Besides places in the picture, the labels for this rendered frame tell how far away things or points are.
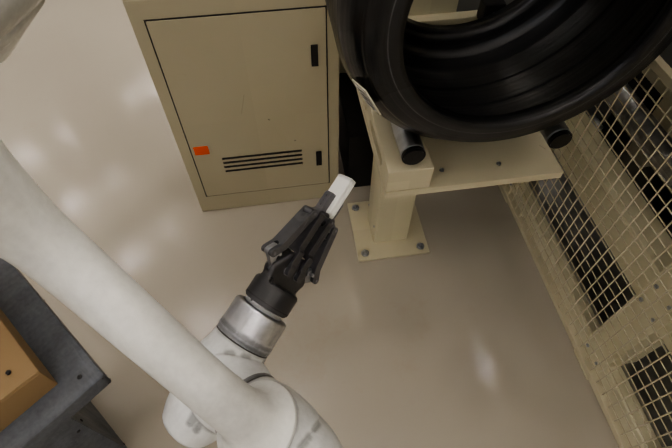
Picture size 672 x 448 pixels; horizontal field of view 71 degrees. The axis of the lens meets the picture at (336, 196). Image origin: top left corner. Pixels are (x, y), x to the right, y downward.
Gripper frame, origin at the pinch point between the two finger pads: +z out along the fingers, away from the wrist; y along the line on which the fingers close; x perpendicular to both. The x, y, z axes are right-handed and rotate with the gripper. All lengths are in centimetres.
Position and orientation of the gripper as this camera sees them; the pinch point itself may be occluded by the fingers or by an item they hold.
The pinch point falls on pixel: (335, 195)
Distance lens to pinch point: 75.4
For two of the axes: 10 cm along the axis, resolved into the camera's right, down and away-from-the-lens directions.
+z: 5.4, -8.3, 1.7
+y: 4.9, 4.7, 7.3
